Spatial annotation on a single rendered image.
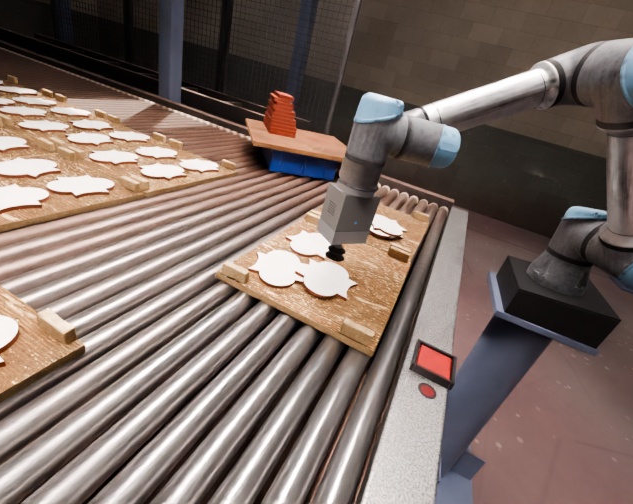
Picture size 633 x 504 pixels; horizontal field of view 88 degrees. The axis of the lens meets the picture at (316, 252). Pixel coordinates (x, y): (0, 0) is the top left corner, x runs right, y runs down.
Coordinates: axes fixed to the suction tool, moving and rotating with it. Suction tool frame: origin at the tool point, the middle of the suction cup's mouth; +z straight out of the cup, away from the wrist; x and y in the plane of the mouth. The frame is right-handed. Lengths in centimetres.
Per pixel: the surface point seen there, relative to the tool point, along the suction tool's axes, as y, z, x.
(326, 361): 9.9, 8.8, 18.7
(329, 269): -2.0, 5.7, -3.0
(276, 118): -23, -10, -98
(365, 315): -2.7, 7.0, 11.7
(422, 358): -7.7, 7.7, 23.8
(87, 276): 44.7, 8.9, -11.2
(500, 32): -402, -134, -308
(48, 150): 57, 7, -76
